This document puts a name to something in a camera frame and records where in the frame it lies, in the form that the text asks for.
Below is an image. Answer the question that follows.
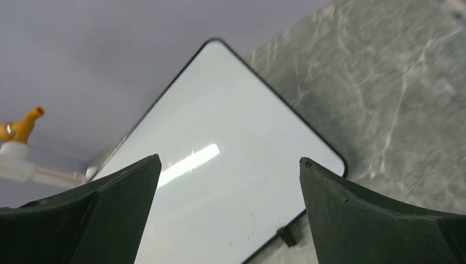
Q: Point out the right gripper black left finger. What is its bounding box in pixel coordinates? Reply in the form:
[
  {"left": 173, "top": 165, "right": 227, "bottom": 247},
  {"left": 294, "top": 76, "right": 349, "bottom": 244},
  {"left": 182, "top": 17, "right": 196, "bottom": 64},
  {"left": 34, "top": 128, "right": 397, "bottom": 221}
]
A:
[{"left": 1, "top": 155, "right": 162, "bottom": 263}]

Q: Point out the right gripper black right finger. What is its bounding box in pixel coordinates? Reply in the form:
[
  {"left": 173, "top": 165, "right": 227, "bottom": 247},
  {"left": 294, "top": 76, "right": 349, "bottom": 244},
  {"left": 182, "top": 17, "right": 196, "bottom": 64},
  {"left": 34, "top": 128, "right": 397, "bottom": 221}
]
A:
[{"left": 299, "top": 157, "right": 465, "bottom": 263}]

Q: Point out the white whiteboard black frame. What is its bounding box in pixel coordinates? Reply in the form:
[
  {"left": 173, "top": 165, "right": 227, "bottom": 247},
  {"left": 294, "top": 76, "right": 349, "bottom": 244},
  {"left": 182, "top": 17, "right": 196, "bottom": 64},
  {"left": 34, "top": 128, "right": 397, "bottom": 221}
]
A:
[{"left": 96, "top": 38, "right": 347, "bottom": 263}]

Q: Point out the white PVC pipe frame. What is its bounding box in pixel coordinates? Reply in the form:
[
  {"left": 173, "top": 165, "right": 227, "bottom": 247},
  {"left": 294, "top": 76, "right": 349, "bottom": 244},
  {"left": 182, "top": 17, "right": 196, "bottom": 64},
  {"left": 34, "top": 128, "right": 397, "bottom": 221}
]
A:
[{"left": 1, "top": 141, "right": 98, "bottom": 188}]

